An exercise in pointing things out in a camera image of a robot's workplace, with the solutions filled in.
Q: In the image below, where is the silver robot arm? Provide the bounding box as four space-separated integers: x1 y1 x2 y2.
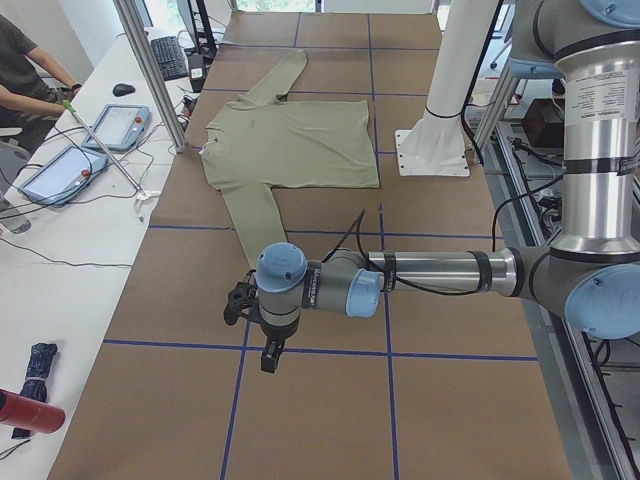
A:
251 1 639 373

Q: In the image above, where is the clear water bottle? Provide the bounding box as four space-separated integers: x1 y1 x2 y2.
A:
0 198 31 234

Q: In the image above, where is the metal reach stick green tip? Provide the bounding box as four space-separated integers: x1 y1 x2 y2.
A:
62 100 160 223

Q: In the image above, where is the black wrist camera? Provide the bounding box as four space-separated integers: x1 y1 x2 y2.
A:
223 282 261 326

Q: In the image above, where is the near blue teach pendant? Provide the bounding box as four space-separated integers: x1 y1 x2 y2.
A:
18 146 108 206

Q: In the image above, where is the far blue teach pendant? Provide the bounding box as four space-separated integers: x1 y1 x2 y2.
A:
92 104 150 152

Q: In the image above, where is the aluminium frame post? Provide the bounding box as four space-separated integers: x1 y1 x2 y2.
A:
113 0 187 153

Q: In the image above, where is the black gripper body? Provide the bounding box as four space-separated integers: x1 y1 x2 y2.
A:
261 320 299 353

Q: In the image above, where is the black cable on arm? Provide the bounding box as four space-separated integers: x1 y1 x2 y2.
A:
319 209 566 297

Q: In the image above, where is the blue teach pendant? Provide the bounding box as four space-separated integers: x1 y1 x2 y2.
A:
18 146 108 206
92 104 150 152

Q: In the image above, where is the black power adapter with label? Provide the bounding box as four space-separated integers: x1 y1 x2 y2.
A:
187 53 207 93

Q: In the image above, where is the olive green long-sleeve shirt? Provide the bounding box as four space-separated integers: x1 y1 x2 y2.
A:
200 49 379 267

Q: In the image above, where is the seated person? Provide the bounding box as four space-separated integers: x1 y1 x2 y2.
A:
1 17 82 153

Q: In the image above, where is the black keyboard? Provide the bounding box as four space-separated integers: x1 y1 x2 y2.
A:
150 36 189 81

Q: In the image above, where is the brown box beside table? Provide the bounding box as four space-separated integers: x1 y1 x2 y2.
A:
522 99 564 148

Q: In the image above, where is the red cylinder bottle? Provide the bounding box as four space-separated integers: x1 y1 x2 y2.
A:
1 390 66 434

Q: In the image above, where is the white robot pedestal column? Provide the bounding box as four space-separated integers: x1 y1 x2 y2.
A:
395 0 502 177

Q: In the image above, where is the black computer mouse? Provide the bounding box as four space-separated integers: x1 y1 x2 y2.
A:
112 83 136 97

